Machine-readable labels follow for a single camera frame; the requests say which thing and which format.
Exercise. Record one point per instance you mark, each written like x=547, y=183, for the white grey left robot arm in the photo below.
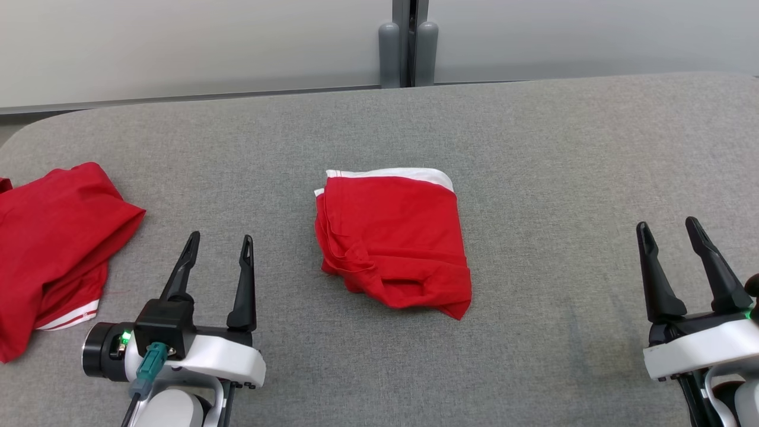
x=172, y=412

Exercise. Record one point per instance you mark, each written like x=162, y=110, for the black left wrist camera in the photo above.
x=163, y=326

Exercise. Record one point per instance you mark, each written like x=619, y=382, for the dark grey door frame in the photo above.
x=410, y=18

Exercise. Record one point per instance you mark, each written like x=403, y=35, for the red shorts white stripes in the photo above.
x=391, y=237

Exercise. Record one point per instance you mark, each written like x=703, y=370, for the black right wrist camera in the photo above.
x=754, y=287

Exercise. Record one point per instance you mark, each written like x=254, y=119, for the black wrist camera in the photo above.
x=754, y=287
x=163, y=326

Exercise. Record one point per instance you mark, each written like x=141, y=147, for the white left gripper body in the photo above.
x=225, y=359

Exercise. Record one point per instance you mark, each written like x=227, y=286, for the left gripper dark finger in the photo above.
x=184, y=270
x=246, y=290

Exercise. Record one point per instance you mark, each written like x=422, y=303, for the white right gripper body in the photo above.
x=699, y=347

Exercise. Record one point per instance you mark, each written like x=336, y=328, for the grey wall baseboard strip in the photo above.
x=178, y=99

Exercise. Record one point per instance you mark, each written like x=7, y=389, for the red white polo shirt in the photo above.
x=53, y=237

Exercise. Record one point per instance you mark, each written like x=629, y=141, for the grey fabric covered platform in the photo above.
x=533, y=178

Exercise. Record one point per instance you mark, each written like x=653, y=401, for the grey rounded post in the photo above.
x=389, y=56
x=427, y=56

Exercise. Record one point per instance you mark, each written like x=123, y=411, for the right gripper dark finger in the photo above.
x=659, y=279
x=720, y=273

